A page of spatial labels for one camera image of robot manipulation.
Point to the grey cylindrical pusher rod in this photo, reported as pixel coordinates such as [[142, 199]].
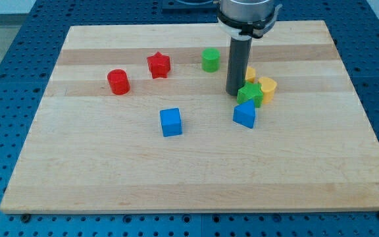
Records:
[[237, 65]]

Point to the yellow hexagon block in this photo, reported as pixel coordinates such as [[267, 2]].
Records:
[[250, 74]]

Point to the green cylinder block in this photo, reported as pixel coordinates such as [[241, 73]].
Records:
[[210, 59]]

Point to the green star block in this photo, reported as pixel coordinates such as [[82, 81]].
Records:
[[250, 91]]

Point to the yellow heart block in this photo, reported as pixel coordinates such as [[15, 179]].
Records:
[[268, 88]]

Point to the blue triangle block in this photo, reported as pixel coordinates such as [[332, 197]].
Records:
[[245, 114]]

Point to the red star block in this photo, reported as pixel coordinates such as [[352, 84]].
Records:
[[159, 65]]

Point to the blue cube block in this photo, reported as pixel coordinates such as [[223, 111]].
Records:
[[171, 122]]

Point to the wooden board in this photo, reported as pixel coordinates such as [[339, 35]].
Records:
[[89, 151]]

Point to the red cylinder block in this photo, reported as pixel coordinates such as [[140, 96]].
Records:
[[118, 81]]

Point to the dark blue base plate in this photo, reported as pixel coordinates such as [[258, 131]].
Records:
[[169, 6]]

